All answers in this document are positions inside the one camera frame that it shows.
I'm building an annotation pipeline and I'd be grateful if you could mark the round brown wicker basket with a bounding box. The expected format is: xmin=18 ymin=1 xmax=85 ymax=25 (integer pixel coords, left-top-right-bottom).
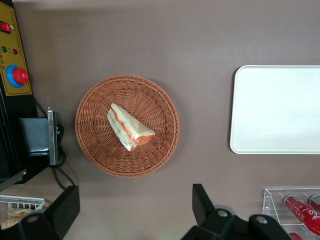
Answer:
xmin=74 ymin=74 xmax=181 ymax=179

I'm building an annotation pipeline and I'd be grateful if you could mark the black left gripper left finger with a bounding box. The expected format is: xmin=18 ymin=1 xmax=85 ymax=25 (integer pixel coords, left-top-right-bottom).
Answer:
xmin=0 ymin=184 xmax=81 ymax=240

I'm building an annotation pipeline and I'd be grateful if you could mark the triangle sandwich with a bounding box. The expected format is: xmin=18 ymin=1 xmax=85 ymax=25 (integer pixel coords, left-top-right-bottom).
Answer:
xmin=106 ymin=103 xmax=156 ymax=152

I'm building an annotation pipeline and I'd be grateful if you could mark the clear acrylic bottle rack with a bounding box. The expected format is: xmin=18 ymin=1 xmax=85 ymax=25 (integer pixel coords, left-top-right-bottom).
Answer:
xmin=262 ymin=187 xmax=320 ymax=240

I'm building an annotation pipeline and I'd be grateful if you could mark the cream rectangular plastic tray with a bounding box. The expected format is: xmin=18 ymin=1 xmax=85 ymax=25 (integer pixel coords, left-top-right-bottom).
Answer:
xmin=229 ymin=64 xmax=320 ymax=155

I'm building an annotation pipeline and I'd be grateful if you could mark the red cola bottle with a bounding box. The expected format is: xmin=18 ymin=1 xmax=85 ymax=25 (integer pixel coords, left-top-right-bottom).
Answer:
xmin=307 ymin=193 xmax=320 ymax=208
xmin=282 ymin=194 xmax=320 ymax=236

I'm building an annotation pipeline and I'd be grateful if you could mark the clear-wrapped rice cracker pack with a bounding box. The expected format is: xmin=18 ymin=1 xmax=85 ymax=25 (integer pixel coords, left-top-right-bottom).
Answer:
xmin=0 ymin=208 xmax=33 ymax=231

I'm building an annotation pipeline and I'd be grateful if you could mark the black machine cable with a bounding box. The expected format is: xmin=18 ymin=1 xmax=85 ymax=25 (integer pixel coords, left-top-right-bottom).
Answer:
xmin=33 ymin=96 xmax=76 ymax=191

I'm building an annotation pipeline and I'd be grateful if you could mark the clear bin of pastries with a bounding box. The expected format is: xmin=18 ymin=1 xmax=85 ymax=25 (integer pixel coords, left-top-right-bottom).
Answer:
xmin=0 ymin=194 xmax=46 ymax=231

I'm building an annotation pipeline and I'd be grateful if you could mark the dark box with metal plate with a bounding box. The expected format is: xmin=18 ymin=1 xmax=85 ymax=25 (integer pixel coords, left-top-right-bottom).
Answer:
xmin=17 ymin=109 xmax=59 ymax=166

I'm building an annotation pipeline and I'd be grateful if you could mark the black machine with yellow panel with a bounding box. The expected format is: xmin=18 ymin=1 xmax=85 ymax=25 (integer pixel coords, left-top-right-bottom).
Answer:
xmin=0 ymin=0 xmax=39 ymax=193

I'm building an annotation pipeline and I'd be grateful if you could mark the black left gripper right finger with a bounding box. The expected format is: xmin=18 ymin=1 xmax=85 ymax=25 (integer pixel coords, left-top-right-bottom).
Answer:
xmin=179 ymin=183 xmax=293 ymax=240

